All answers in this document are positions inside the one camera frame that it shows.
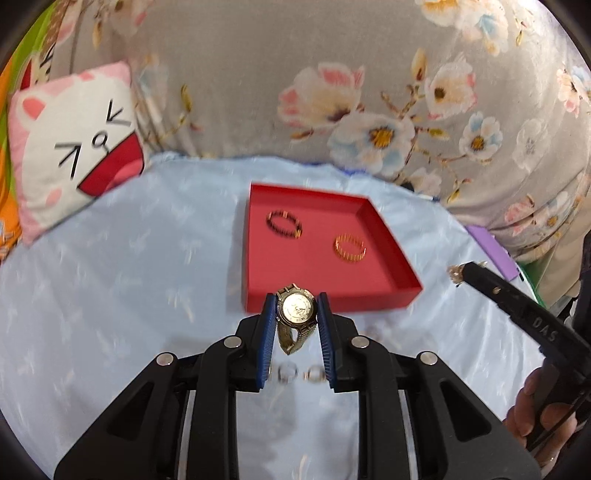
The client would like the small gold chain charm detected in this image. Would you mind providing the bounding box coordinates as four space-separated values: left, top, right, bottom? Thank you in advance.
447 261 488 287

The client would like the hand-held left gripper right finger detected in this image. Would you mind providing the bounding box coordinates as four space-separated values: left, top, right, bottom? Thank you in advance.
316 292 541 480

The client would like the light blue palm-print sheet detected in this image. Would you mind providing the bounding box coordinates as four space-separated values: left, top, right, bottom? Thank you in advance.
0 152 546 480

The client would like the white pink cat pillow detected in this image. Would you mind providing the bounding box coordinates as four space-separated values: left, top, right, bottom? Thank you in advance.
7 61 148 245

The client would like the grey floral blanket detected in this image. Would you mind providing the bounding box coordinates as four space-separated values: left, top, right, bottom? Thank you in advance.
46 0 591 296

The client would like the purple flat object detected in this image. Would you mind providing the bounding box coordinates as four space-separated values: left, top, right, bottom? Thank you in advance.
465 224 520 282

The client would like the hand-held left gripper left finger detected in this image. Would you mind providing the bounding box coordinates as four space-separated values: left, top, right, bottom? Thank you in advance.
53 292 278 480

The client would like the orange green cartoon cloth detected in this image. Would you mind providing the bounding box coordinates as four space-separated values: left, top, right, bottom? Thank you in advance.
0 9 61 264

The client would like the gold chain cuff bangle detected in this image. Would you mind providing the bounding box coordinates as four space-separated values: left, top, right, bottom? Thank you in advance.
333 234 368 265

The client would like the black bead bracelet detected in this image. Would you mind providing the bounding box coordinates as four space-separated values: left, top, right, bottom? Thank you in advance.
267 210 305 240

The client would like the gold wrist watch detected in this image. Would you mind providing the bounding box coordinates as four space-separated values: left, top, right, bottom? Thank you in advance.
274 284 320 356

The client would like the red cardboard box tray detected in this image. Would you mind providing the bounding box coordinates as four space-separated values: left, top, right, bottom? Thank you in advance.
241 182 424 315

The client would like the person's right hand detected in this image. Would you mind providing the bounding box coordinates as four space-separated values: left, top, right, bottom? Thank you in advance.
503 367 591 480

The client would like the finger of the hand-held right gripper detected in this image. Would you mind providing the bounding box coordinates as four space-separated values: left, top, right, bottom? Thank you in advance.
462 261 575 363

